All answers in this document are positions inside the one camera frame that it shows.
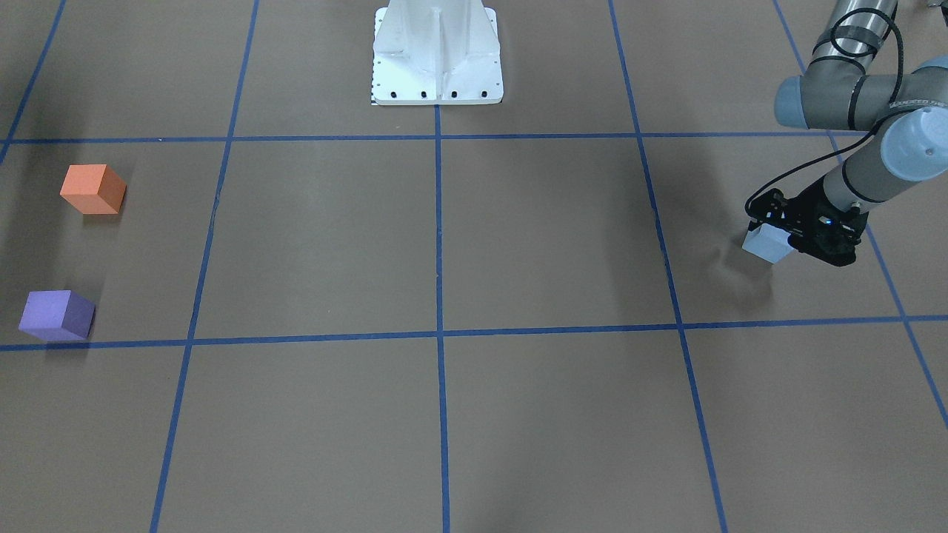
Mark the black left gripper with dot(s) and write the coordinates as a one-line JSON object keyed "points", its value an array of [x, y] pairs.
{"points": [[809, 204]]}

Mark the light blue foam block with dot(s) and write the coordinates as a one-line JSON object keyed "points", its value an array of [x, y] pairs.
{"points": [[768, 243]]}

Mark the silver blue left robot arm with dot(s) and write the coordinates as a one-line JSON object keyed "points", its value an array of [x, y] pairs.
{"points": [[903, 118]]}

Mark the orange foam block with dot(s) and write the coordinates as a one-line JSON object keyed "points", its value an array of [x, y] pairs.
{"points": [[93, 189]]}

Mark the purple foam block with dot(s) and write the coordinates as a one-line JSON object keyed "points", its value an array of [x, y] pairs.
{"points": [[56, 316]]}

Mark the white pedestal column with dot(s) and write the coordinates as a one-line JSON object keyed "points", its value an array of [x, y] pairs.
{"points": [[428, 53]]}

